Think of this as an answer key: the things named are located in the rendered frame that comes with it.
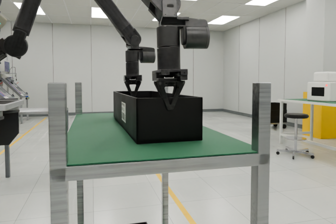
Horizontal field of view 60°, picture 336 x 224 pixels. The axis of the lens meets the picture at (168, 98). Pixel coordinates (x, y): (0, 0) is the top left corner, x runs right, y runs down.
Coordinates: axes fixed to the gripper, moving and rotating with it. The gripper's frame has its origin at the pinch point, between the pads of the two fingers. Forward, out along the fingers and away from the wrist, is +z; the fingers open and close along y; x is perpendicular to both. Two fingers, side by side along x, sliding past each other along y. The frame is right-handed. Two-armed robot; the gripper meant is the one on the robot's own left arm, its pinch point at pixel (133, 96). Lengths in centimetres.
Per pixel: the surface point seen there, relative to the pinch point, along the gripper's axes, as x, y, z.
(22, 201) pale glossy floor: 79, 162, 104
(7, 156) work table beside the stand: 109, 241, 79
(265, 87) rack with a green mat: -17, -72, -5
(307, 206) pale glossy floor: -166, 82, 108
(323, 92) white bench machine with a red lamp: -333, 238, 18
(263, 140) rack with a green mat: -17, -72, 6
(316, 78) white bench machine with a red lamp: -336, 257, -4
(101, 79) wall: -35, 883, -7
